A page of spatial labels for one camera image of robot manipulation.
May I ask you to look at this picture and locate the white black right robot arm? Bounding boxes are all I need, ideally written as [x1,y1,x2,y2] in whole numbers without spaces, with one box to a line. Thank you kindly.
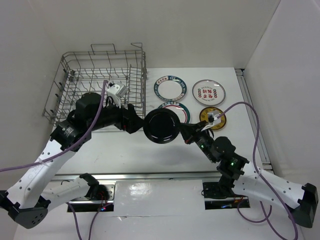
[179,121,319,228]

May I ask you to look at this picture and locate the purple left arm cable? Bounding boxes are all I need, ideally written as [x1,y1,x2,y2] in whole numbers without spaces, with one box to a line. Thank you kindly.
[0,79,110,173]

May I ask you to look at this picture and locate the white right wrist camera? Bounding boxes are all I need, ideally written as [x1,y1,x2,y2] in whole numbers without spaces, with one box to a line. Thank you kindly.
[202,110,222,131]

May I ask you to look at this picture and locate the green red ring plate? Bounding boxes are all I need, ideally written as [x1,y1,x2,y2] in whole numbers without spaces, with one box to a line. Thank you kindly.
[158,101,191,124]

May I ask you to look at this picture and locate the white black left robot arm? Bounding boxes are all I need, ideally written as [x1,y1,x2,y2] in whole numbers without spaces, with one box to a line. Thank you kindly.
[0,92,144,229]

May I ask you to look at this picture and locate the grey wire dish rack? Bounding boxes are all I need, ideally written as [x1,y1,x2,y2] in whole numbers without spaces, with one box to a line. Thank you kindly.
[42,42,147,126]

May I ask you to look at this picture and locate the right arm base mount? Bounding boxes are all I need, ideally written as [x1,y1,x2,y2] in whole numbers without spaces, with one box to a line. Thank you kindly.
[200,171,250,210]

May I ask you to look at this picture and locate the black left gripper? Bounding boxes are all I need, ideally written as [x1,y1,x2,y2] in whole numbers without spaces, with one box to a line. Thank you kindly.
[88,95,147,134]

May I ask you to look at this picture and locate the yellow patterned plate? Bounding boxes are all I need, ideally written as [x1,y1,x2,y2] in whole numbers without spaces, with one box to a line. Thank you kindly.
[199,106,227,131]

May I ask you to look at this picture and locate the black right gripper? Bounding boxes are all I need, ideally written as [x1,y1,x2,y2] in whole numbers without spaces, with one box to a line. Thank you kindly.
[176,119,217,163]

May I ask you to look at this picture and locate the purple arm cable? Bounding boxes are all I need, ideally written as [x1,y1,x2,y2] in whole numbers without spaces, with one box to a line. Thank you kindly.
[0,79,110,173]
[216,101,300,240]

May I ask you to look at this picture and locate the white plate red characters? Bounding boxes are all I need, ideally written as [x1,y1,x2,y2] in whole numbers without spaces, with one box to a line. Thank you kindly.
[192,79,226,106]

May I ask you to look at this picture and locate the black plate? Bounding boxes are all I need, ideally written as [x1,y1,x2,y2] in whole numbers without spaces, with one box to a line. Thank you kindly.
[143,108,180,144]

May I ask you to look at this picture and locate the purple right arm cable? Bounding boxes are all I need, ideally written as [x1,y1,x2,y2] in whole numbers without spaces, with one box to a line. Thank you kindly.
[216,101,300,240]

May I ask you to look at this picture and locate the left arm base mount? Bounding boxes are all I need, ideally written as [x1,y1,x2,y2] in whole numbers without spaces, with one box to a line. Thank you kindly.
[68,180,116,213]

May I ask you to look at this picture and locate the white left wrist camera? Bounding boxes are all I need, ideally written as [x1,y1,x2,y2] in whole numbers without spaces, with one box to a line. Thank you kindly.
[106,82,128,108]

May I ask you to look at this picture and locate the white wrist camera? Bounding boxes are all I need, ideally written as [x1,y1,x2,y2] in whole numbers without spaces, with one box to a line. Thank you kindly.
[202,110,222,131]
[106,82,128,108]

